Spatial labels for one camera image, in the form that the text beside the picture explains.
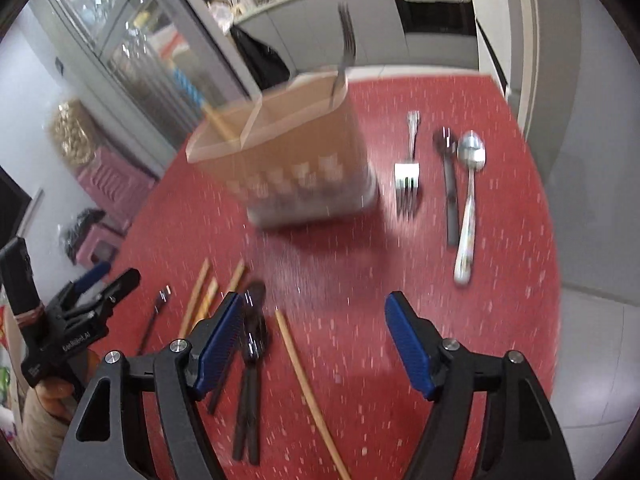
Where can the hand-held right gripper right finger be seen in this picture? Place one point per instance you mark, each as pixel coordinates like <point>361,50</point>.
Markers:
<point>407,340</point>

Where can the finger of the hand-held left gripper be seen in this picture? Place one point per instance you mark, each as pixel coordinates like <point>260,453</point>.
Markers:
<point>92,274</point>
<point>117,287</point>

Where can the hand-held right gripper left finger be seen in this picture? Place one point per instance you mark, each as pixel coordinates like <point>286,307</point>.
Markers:
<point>220,345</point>

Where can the beige utensil holder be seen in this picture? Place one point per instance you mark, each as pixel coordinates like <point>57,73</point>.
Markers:
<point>300,135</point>

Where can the person's left forearm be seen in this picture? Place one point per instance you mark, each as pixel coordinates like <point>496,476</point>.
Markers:
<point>40,440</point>

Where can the person's left hand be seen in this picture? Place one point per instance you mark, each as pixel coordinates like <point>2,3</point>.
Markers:
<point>57,395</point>

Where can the pink stool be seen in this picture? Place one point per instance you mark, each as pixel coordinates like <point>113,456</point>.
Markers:
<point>100,250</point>

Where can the rubber band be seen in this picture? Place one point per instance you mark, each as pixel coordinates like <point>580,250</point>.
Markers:
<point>30,316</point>

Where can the black plastic bag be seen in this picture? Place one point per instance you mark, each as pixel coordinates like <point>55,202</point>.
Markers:
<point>82,227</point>

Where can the pink slotted crate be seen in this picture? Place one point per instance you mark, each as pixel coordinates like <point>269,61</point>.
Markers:
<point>117,180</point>

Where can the dark screen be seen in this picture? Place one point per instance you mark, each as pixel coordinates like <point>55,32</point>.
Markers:
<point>10,205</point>

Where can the bag of golden snacks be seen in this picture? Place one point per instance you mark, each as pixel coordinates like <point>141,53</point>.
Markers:
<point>75,130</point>

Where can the glass door cabinet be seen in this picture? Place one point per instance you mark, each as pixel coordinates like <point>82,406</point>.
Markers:
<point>140,50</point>

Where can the white refrigerator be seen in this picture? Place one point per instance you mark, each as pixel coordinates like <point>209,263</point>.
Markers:
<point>540,60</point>

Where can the built-in oven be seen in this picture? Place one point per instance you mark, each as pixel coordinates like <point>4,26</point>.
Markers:
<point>435,10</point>

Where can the wall switch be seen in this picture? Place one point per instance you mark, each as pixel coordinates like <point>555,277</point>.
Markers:
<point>59,65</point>

